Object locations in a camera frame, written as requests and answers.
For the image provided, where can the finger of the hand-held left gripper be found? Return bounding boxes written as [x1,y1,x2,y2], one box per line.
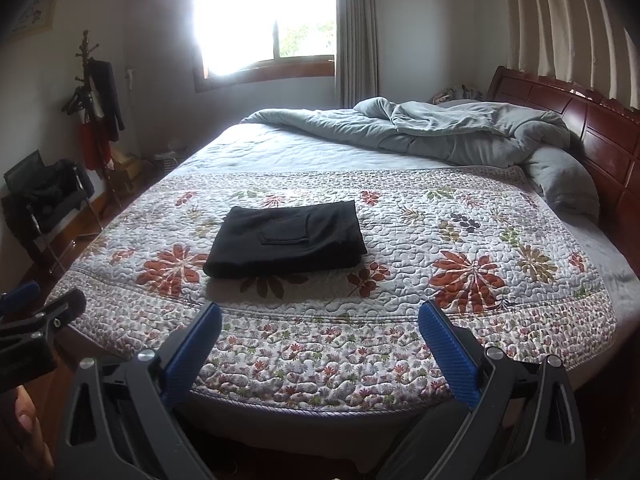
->
[0,280,42,313]
[0,287,87,396]

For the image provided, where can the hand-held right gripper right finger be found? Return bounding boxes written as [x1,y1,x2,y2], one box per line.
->
[417,300,587,480]

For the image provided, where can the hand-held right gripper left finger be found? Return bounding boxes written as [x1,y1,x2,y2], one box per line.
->
[54,302,223,480]

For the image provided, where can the black pants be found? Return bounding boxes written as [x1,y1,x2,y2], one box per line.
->
[202,200,369,281]

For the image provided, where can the person's left hand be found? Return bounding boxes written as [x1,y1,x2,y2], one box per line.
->
[14,389,55,478]

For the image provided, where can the floral quilted bedspread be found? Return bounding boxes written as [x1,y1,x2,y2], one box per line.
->
[45,122,618,413]

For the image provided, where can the metal folding chair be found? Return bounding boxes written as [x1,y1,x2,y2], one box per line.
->
[27,165,103,271]

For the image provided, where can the cardboard box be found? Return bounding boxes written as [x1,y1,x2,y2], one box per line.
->
[111,152,143,181]

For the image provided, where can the red hanging garment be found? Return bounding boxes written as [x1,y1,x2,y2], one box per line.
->
[80,110,113,171]

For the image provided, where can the grey bed sheet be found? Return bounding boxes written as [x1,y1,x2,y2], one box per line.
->
[550,200,640,311]

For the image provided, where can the woven basket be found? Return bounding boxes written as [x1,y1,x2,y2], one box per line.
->
[152,147,188,173]

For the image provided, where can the grey pillow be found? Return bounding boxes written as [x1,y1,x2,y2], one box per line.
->
[522,146,601,221]

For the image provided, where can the black hanging garment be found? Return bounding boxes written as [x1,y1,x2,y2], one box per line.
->
[90,60,126,143]

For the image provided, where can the grey duvet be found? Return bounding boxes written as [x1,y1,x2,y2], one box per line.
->
[240,96,573,168]

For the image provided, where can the wooden coat rack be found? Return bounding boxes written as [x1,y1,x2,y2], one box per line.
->
[62,30,126,211]

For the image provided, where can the red-brown wooden headboard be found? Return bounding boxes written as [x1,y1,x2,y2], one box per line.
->
[486,65,640,281]

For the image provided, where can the bedside clutter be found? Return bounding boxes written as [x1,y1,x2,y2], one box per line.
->
[432,85,488,106]

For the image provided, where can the grey curtain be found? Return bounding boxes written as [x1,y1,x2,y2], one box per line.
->
[334,0,382,110]

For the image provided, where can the wood-framed window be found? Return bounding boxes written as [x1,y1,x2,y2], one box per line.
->
[192,0,337,93]

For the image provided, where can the framed wall picture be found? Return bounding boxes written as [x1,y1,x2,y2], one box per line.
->
[10,0,61,43]

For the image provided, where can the cream padded wall panel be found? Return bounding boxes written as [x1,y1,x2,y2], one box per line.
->
[500,0,640,111]

